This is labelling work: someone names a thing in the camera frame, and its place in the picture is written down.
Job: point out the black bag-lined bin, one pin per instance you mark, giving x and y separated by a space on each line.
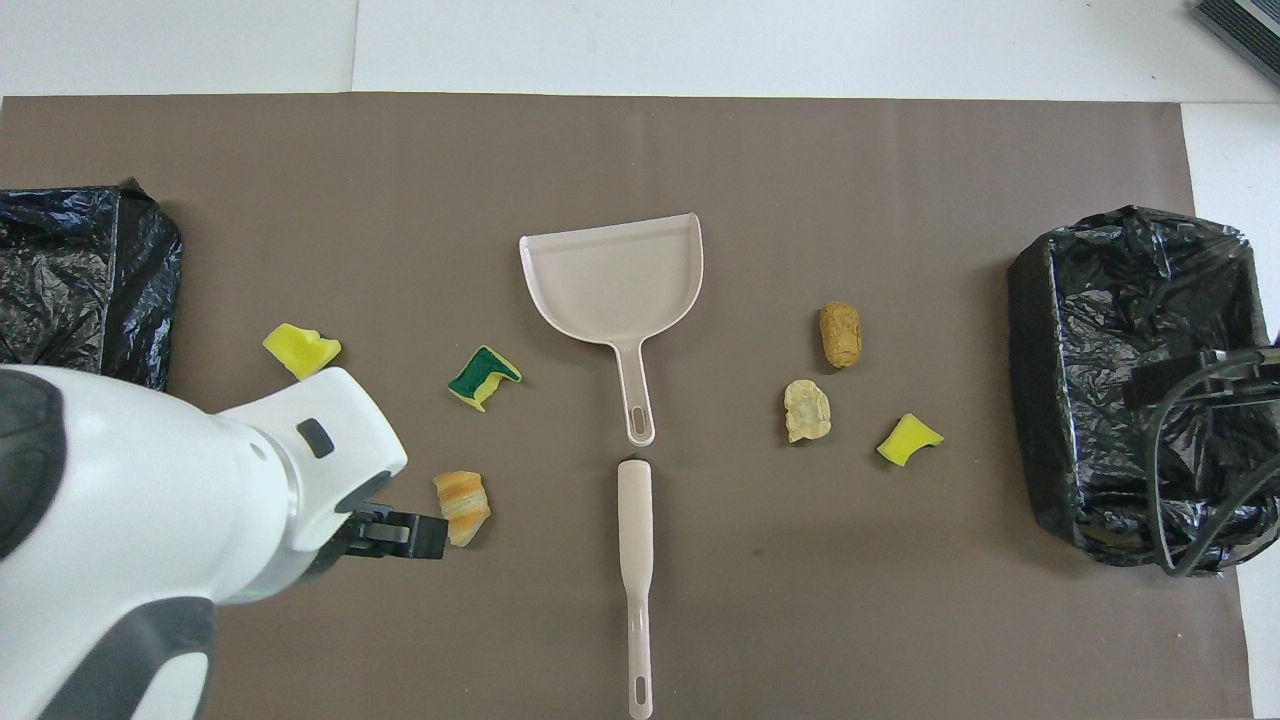
60 280
1100 330

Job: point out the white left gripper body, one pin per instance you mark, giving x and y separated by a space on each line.
330 420

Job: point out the beige plastic dustpan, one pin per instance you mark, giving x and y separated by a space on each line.
610 280

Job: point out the brown bread roll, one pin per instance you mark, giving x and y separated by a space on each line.
840 335

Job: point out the beige hand brush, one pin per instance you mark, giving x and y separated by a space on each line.
635 520

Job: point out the yellow sponge piece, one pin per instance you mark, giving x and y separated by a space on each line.
295 350
908 440

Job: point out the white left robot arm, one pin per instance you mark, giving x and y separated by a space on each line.
100 560

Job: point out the toy croissant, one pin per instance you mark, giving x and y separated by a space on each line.
465 505

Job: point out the pale crumpled chip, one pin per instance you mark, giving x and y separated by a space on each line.
806 410

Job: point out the brown paper table mat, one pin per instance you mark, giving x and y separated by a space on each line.
700 150

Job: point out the grey ribbed device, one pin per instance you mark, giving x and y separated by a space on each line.
1245 25

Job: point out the green and yellow sponge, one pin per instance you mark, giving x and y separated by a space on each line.
480 380

